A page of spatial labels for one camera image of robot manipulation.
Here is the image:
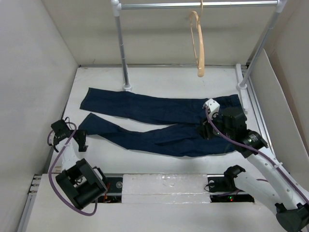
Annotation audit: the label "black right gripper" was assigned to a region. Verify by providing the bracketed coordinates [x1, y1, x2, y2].
[194, 110, 234, 140]

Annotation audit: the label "dark blue denim trousers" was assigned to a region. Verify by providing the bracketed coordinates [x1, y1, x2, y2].
[78, 87, 242, 159]

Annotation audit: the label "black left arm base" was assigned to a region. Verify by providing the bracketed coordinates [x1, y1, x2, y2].
[98, 175, 123, 203]

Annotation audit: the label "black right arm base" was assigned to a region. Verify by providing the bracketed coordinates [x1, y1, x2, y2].
[204, 174, 255, 203]

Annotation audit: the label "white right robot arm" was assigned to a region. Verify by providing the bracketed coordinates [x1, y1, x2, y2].
[200, 103, 309, 232]

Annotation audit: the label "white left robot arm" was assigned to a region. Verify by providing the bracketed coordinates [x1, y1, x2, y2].
[47, 119, 110, 217]

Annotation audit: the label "beige plastic clothes hanger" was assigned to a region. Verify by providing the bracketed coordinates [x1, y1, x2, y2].
[189, 0, 205, 77]

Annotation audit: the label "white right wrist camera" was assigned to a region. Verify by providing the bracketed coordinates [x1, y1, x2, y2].
[203, 99, 220, 120]

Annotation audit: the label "metal clothes rack frame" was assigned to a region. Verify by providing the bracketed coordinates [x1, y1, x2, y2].
[111, 0, 289, 114]

